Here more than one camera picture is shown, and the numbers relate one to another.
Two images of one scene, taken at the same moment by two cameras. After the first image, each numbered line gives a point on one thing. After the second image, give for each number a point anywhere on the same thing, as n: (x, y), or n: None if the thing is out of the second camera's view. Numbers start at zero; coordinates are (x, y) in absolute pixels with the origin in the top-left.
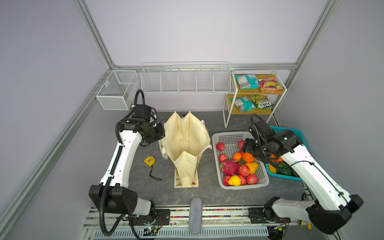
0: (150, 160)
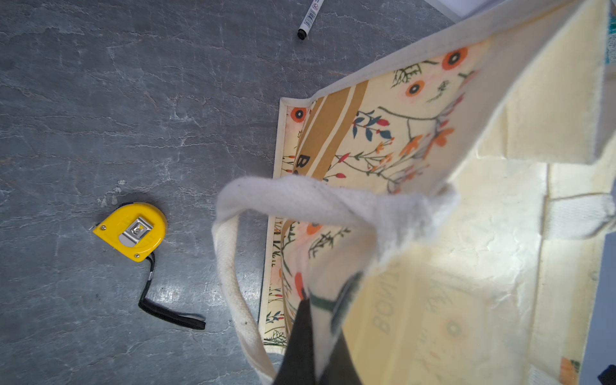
0: (139, 229)
